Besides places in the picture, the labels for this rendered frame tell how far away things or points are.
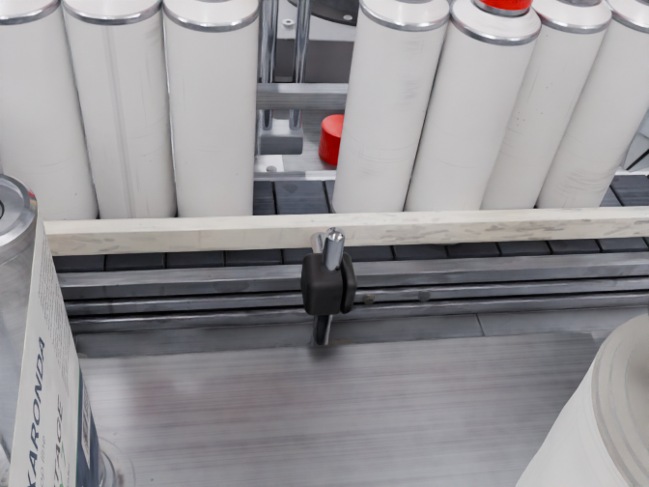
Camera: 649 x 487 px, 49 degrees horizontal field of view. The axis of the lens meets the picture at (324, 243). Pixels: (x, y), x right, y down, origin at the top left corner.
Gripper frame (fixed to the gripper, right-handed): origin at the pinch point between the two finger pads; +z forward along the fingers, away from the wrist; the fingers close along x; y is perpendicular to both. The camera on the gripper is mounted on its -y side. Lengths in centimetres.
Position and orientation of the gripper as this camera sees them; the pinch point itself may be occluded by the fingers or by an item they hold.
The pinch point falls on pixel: (634, 149)
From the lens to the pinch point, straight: 55.4
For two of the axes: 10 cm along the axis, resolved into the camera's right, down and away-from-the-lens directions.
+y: 1.4, 7.1, -6.9
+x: 8.1, 3.2, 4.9
